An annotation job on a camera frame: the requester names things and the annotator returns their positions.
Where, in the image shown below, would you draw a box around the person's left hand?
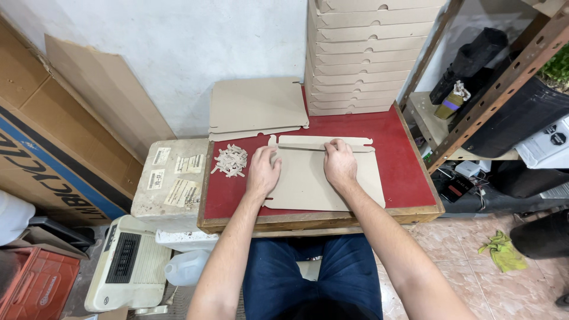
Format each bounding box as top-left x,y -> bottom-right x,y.
245,146 -> 282,201

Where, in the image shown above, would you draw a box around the person's right hand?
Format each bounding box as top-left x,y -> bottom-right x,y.
323,138 -> 359,194

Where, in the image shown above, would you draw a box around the grey cardboard box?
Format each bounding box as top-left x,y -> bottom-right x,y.
262,135 -> 386,212

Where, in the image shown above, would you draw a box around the pile of cardboard scraps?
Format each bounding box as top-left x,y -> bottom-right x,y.
211,143 -> 249,178

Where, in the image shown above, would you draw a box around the red-topped wooden table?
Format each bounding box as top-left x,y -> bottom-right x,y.
197,87 -> 445,235

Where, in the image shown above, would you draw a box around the stack of unfolded cardboard sheets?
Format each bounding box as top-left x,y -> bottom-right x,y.
208,76 -> 310,142

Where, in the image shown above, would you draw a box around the white foam lid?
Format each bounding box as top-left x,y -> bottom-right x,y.
155,229 -> 220,253

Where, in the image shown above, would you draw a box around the stack of folded pizza boxes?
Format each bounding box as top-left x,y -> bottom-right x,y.
304,0 -> 447,117

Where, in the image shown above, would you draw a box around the white stool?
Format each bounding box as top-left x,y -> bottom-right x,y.
295,260 -> 322,281

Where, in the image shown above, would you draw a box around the person's blue jeans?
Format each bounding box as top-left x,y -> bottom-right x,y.
242,234 -> 384,320

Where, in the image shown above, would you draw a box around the black electronic device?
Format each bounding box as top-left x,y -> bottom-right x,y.
438,174 -> 475,204

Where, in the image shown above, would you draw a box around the white foam box with labels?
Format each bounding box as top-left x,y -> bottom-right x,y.
131,138 -> 210,233

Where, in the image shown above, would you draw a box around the clear plastic jug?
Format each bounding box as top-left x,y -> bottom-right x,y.
164,249 -> 211,287

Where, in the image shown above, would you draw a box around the white power adapter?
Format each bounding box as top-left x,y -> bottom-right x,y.
454,160 -> 482,178

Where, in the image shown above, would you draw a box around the white electric heater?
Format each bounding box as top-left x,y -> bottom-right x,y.
84,215 -> 173,313

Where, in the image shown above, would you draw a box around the brown corrugated cardboard sheet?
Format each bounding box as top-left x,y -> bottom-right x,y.
44,34 -> 177,163

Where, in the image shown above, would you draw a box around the brown metal shelf rack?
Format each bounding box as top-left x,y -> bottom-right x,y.
398,0 -> 569,175

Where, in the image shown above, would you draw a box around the yellow-green cloth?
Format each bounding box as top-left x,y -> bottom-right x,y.
478,230 -> 528,273

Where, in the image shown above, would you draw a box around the black plastic tray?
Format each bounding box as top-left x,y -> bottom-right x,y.
28,216 -> 96,252

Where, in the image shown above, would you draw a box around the black plastic bag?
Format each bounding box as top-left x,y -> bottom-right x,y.
509,210 -> 569,260

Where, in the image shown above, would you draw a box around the large brown carton blue print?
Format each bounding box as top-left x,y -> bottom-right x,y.
0,13 -> 145,227

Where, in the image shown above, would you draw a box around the red plastic crate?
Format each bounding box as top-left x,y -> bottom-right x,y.
0,247 -> 81,320

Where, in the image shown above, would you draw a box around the white plastic container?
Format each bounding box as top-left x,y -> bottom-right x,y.
0,190 -> 36,246

